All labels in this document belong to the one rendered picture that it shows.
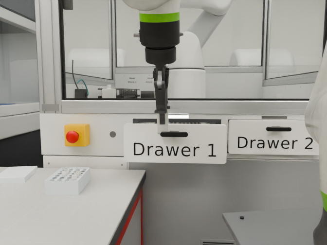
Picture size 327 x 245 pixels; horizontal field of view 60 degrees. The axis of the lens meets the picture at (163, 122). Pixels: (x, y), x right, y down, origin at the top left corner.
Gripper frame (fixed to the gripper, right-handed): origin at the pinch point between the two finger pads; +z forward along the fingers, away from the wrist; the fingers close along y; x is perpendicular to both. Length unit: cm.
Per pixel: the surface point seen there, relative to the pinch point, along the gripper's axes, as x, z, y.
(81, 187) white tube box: -20.8, 13.3, 11.9
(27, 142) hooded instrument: -79, 42, -58
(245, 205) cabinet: 26.4, 34.1, -6.1
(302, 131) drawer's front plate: 43.0, 9.7, -13.2
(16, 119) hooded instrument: -77, 25, -51
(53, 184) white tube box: -26.7, 10.9, 14.1
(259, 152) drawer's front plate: 29.9, 16.0, -10.8
